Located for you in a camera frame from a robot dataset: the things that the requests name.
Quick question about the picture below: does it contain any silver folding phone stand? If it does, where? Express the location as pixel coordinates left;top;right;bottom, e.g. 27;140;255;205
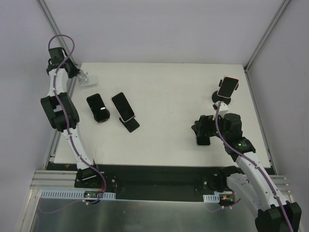
77;69;98;86

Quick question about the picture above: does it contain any white-cased phone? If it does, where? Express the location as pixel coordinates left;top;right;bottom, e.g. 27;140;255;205
111;92;135;122

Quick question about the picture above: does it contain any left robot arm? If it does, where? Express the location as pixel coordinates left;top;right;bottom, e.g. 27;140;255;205
41;47;102;188

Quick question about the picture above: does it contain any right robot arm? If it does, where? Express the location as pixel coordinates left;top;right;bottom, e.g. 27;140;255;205
191;113;302;232

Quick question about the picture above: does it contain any clear-cased phone on table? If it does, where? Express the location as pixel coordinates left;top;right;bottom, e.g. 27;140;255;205
197;138;211;146

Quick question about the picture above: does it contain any black phone on round stand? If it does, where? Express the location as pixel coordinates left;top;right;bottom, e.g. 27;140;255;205
86;93;106;115

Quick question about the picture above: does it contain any black flat phone stand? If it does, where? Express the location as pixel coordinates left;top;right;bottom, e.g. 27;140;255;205
119;118;140;133

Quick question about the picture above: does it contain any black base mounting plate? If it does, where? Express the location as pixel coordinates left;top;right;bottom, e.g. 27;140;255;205
98;165;221;202

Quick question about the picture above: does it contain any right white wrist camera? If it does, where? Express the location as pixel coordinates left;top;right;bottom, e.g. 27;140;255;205
213;101;229;118

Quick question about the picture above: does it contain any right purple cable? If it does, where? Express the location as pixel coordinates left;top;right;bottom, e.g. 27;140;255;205
205;103;295;232

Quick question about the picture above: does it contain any black round-base phone mount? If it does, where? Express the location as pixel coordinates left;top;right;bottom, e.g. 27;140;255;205
211;80;239;105

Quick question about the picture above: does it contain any pink-cased phone on mount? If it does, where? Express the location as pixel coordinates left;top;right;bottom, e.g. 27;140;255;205
217;76;239;98

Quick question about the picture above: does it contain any right white cable duct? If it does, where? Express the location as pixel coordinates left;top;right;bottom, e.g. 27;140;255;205
203;193;220;203

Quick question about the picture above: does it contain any white cable duct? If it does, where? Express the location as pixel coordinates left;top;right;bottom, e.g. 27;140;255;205
41;189;116;201
203;193;220;203

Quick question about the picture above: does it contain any left aluminium frame post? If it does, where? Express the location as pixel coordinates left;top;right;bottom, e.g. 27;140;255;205
36;0;69;53

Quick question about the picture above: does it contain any aluminium frame post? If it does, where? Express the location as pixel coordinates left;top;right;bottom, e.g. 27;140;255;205
36;0;69;53
244;0;293;73

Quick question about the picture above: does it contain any left white cable duct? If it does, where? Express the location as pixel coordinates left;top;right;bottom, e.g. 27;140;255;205
41;189;116;201

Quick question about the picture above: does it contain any right aluminium frame post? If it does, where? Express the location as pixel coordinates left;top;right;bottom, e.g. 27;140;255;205
244;0;293;73

